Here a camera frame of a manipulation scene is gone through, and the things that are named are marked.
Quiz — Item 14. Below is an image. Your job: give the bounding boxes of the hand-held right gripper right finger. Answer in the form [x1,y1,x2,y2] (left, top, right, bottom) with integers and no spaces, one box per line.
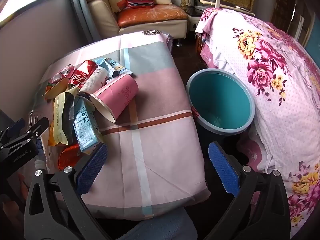
[204,141,292,240]

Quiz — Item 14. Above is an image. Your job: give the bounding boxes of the yellow snack bag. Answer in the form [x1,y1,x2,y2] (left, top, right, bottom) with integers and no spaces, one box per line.
[47,91,78,147]

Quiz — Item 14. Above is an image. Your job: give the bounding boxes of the teal trash bin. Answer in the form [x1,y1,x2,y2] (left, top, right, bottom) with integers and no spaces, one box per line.
[186,69,256,137]

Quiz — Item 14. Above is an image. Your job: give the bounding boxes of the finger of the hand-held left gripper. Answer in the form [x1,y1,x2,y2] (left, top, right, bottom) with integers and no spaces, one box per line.
[1,117,50,152]
[0,118,26,143]

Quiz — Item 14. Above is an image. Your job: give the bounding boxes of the white blue sachet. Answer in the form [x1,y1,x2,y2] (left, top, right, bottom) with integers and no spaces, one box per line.
[104,58,133,78]

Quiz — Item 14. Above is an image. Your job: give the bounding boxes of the teal panel door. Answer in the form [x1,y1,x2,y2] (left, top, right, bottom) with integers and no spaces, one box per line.
[305,12,320,63]

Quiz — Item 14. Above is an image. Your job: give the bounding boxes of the cream leather sofa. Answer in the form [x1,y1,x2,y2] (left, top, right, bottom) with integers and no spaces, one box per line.
[82,0,188,47]

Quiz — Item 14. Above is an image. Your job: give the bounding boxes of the light blue milk carton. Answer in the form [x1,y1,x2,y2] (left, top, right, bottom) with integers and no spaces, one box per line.
[73,95,105,155]

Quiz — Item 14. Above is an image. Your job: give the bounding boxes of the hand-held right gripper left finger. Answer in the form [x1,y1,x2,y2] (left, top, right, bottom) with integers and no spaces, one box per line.
[24,142,118,240]

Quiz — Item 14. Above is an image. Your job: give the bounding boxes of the clear plastic bottle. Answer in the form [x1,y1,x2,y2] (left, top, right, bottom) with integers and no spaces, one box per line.
[26,109,42,130]

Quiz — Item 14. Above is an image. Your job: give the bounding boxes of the pink floral blanket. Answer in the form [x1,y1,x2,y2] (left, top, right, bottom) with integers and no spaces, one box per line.
[195,7,320,240]

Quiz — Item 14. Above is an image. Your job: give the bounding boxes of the red cola can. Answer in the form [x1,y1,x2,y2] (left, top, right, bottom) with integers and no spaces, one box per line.
[67,60,100,90]

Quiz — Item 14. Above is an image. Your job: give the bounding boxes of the silver set-top box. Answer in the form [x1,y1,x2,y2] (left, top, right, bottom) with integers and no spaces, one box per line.
[195,4,215,12]

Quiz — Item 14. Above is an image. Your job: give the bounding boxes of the pink plaid covered table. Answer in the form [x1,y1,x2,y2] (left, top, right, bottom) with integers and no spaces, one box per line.
[37,30,212,222]

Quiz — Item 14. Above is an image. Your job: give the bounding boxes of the dark wooden wardrobe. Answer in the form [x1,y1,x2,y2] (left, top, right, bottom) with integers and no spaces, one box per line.
[271,0,318,48]

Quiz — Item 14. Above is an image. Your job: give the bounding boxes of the white cylindrical cup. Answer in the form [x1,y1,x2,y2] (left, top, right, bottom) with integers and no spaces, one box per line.
[78,67,108,98]

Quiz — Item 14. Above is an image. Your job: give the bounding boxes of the pink paper cup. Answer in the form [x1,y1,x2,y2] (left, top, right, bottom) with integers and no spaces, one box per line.
[89,74,139,123]

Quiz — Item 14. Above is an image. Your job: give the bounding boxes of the person's leg in jeans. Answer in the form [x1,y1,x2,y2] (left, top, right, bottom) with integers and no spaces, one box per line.
[122,207,198,240]

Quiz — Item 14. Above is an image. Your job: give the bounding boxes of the pink snack wrapper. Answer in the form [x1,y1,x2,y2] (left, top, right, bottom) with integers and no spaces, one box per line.
[49,66,75,84]

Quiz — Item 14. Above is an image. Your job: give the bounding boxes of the orange seat cushion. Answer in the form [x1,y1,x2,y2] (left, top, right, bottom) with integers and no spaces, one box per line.
[117,4,188,28]

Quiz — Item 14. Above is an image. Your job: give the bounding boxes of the black glass table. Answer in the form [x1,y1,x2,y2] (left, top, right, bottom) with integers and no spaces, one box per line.
[186,0,255,30]

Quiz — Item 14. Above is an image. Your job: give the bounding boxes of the grey metal door frame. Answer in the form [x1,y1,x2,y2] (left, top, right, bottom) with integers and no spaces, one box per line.
[67,0,93,43]

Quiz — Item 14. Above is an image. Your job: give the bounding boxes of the orange foil wrapper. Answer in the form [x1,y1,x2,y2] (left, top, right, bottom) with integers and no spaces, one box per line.
[58,144,85,172]

